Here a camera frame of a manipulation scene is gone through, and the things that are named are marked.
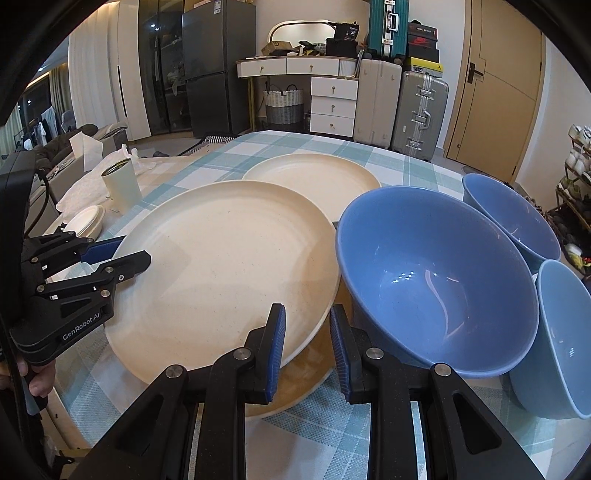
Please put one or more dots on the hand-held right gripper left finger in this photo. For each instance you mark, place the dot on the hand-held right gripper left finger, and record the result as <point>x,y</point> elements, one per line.
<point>276,350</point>

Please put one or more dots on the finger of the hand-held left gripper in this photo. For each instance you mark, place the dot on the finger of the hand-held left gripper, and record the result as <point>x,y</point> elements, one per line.
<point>124,267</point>
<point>104,249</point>

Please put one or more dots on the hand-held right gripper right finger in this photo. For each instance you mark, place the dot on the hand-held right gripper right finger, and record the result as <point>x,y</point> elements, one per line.
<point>339,350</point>

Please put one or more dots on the blue ceramic bowl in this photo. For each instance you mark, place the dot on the blue ceramic bowl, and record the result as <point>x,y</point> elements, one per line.
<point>508,212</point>
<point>563,341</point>
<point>415,258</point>

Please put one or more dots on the stack of white small bowls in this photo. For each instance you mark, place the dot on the stack of white small bowls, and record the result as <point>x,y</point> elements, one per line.
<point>85,221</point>

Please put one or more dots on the person's left hand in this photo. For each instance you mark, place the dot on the person's left hand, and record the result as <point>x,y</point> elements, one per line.
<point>44,381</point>

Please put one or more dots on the pale green thermos cup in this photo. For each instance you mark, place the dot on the pale green thermos cup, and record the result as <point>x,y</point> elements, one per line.
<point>122,189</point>

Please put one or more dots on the beige checkered tablecloth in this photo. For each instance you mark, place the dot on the beige checkered tablecloth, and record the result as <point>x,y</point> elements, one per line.
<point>166,173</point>

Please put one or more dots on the white paper tissue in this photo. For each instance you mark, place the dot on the white paper tissue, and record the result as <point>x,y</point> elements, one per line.
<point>87,150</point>

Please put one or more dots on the grey sofa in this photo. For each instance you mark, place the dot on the grey sofa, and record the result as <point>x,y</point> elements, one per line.
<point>55,147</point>

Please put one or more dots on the black and white patterned rug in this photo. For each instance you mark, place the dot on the black and white patterned rug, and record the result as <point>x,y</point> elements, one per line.
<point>212,141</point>

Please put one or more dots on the beige curtain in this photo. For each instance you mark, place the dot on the beige curtain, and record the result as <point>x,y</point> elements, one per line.
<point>60,92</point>

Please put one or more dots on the white cabinet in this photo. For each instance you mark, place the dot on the white cabinet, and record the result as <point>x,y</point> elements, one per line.
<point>101,69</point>

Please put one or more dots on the black glass cabinet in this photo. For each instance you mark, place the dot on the black glass cabinet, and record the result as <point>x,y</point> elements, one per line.
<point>161,69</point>

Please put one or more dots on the woven laundry basket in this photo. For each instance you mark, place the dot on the woven laundry basket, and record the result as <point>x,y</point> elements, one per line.
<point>282,106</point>

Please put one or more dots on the dark grey fridge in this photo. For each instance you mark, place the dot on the dark grey fridge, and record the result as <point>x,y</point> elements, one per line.
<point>217,46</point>

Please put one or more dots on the silver suitcase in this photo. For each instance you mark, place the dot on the silver suitcase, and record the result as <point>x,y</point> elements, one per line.
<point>418,115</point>

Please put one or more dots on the beige suitcase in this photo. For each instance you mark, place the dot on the beige suitcase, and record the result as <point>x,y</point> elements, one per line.
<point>378,101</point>

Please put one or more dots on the white dresser with drawers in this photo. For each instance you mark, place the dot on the white dresser with drawers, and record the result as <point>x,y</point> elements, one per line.
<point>332,87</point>

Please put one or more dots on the open cardboard box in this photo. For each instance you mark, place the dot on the open cardboard box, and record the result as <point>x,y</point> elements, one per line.
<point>276,47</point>

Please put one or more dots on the wooden shoe rack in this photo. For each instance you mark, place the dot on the wooden shoe rack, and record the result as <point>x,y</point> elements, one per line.
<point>561,203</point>

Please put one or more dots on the arched dresser mirror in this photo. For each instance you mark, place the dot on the arched dresser mirror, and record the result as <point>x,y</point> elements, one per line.
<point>300,30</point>

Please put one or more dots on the black and yellow shoebox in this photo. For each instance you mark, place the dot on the black and yellow shoebox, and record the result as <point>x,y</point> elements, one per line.
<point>427,66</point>

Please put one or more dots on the black bag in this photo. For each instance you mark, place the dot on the black bag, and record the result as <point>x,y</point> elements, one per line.
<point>341,48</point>

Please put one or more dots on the wooden door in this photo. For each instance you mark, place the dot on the wooden door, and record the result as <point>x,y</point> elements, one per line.
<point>498,92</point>

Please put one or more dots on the black shoebox red logo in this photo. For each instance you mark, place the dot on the black shoebox red logo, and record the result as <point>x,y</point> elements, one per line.
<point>422,46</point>

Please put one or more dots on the black printed box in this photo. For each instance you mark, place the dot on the black printed box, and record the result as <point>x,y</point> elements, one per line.
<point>346,30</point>

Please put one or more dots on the teal suitcase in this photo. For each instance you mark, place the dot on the teal suitcase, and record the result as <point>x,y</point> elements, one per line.
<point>388,27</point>

